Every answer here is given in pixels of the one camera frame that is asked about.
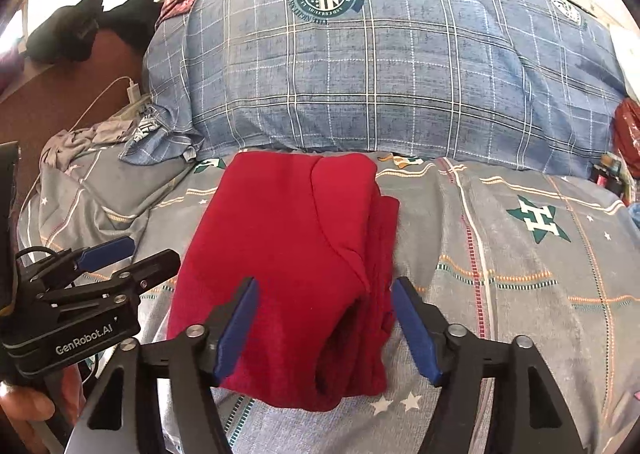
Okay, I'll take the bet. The red garment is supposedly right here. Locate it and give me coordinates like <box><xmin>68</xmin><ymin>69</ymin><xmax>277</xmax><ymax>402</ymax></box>
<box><xmin>167</xmin><ymin>151</ymin><xmax>399</xmax><ymax>412</ymax></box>

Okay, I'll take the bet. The black clothing on headboard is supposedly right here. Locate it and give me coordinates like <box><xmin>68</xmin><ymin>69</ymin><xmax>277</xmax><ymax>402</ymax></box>
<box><xmin>26</xmin><ymin>0</ymin><xmax>162</xmax><ymax>64</ymax></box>

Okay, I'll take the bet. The left hand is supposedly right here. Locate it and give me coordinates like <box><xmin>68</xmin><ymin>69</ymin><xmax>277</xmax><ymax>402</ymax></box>
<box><xmin>1</xmin><ymin>365</ymin><xmax>86</xmax><ymax>453</ymax></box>

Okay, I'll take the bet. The grey crumpled cloth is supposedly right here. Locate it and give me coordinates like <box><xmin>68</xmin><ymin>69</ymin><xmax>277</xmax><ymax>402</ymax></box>
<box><xmin>40</xmin><ymin>118</ymin><xmax>139</xmax><ymax>171</ymax></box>

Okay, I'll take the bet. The brown wooden headboard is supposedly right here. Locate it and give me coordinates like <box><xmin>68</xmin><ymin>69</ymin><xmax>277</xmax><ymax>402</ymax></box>
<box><xmin>1</xmin><ymin>30</ymin><xmax>142</xmax><ymax>199</ymax></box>

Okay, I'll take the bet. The light blue bag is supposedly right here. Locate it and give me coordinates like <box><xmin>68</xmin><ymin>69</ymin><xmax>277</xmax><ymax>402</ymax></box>
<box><xmin>627</xmin><ymin>203</ymin><xmax>640</xmax><ymax>229</ymax></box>

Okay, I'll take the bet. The red plastic bag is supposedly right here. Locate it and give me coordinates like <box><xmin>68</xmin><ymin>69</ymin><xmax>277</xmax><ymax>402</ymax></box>
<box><xmin>613</xmin><ymin>97</ymin><xmax>640</xmax><ymax>180</ymax></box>

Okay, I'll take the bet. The blue plaid pillow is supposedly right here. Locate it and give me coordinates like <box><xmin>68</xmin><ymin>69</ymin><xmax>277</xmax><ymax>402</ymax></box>
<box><xmin>122</xmin><ymin>0</ymin><xmax>626</xmax><ymax>177</ymax></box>

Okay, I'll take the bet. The white charger with cable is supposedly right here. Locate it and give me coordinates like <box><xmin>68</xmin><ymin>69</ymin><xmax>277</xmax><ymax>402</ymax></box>
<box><xmin>70</xmin><ymin>76</ymin><xmax>142</xmax><ymax>131</ymax></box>

